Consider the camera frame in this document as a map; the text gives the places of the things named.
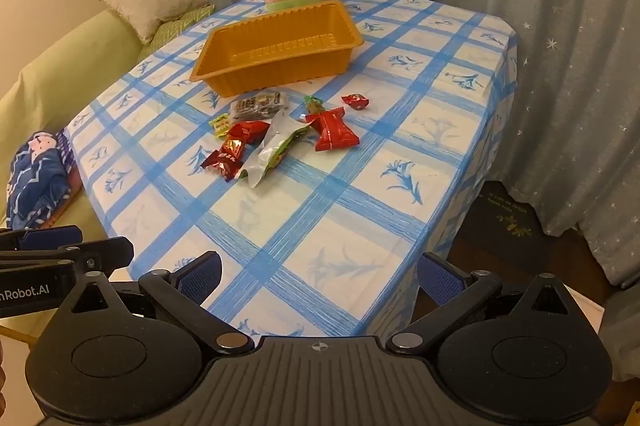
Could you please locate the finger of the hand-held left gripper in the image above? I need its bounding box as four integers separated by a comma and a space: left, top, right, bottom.
0, 226, 84, 251
0, 237, 135, 278

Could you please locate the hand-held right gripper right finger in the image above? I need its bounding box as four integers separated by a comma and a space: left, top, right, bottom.
387, 251, 577, 355

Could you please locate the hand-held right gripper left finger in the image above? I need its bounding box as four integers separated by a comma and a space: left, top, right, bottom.
60, 251, 256, 355

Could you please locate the red packet with pale label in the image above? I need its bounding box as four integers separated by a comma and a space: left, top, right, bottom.
200, 137, 248, 182

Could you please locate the silver green snack bag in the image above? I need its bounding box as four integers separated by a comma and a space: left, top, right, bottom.
239, 113, 312, 188

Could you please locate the dark red candy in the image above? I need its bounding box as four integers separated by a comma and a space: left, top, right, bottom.
227, 120, 271, 147

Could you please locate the large red snack packet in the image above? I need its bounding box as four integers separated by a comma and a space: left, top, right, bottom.
305, 106, 360, 152

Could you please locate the clear dark snack packet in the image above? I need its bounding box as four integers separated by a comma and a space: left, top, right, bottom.
230, 91, 291, 123

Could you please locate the small red candy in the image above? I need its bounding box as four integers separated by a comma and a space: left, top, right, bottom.
341, 92, 371, 111

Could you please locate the green candy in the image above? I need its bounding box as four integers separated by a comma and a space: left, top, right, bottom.
302, 95, 326, 122

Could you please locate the orange plastic tray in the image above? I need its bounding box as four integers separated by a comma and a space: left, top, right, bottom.
190, 0, 364, 98

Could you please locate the blue patterned cushion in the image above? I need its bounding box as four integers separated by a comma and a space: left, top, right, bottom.
6, 128, 83, 229

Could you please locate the blue checked tablecloth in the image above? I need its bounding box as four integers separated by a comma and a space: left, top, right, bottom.
65, 0, 518, 339

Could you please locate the light green sofa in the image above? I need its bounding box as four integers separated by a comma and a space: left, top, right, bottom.
0, 8, 216, 267

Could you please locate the green zigzag cushion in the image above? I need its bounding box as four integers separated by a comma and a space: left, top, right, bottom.
137, 3, 217, 62

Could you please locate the grey star print curtain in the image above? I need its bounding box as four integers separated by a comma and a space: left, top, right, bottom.
131, 0, 640, 359

